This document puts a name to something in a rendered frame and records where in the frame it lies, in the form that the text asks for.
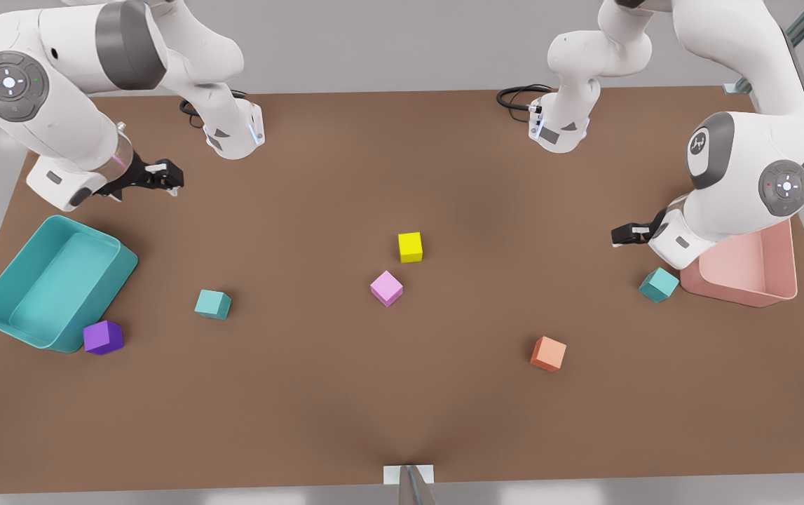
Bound teal blue cube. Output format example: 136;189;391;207
194;289;233;321
638;267;681;304

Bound pink rectangular bin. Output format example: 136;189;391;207
679;217;798;309

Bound teal rectangular bin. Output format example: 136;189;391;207
0;215;139;354

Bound orange cube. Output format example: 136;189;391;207
529;335;568;373

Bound purple cube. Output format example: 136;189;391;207
83;320;125;356

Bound yellow cube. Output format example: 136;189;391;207
397;231;424;264

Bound pink cube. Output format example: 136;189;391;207
369;270;404;308

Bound black cable loop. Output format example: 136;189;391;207
179;89;249;130
496;84;555;121

